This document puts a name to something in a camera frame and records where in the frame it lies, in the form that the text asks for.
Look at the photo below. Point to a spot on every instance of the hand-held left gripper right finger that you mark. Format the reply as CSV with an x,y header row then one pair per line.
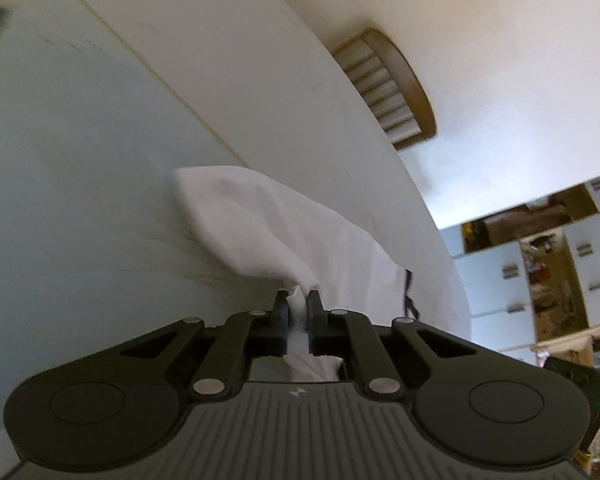
x,y
314,315

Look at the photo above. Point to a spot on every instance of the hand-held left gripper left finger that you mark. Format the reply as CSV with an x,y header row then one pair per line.
x,y
281,315

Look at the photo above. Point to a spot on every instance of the small wooden chair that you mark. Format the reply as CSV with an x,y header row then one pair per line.
x,y
410,90

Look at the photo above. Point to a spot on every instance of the white wall cabinets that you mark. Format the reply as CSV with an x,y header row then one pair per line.
x,y
495,285

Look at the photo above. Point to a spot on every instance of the white shirt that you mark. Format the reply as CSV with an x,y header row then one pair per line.
x,y
260,220

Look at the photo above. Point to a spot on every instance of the white and blue printed tablecloth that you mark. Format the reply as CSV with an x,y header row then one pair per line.
x,y
80,160

